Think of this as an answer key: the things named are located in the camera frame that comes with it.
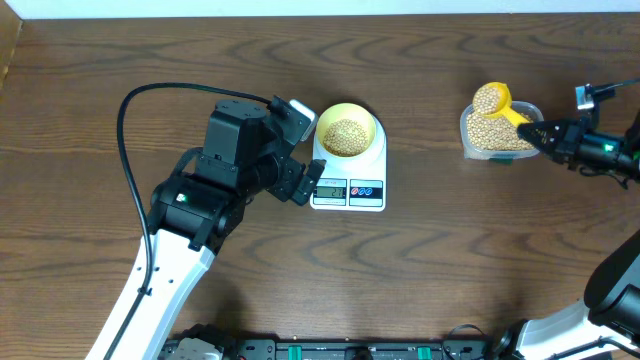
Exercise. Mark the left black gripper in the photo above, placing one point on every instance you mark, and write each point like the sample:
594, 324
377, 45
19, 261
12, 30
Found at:
291, 170

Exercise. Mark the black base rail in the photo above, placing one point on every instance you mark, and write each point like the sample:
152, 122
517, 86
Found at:
263, 349

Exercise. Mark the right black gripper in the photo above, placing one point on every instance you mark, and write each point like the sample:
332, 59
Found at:
566, 142

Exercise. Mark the pale yellow bowl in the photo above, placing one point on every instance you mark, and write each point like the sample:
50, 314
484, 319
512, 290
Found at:
346, 111

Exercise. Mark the green tape label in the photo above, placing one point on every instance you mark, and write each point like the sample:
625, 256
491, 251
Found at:
504, 161

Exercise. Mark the yellow plastic measuring scoop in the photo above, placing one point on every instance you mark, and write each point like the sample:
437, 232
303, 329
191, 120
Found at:
505, 108

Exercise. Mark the soybeans in scoop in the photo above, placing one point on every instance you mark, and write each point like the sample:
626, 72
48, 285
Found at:
487, 100

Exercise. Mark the soybeans pile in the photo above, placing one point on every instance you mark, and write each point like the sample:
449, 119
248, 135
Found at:
494, 134

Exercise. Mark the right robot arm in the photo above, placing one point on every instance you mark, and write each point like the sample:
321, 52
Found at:
607, 315

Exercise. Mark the white digital kitchen scale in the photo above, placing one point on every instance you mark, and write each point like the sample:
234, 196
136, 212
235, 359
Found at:
356, 183

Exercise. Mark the soybeans in bowl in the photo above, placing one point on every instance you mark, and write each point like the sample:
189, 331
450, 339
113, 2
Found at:
346, 138

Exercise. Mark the clear plastic container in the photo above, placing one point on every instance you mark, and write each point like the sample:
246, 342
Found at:
471, 151

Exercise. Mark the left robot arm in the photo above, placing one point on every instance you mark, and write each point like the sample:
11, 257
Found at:
247, 150

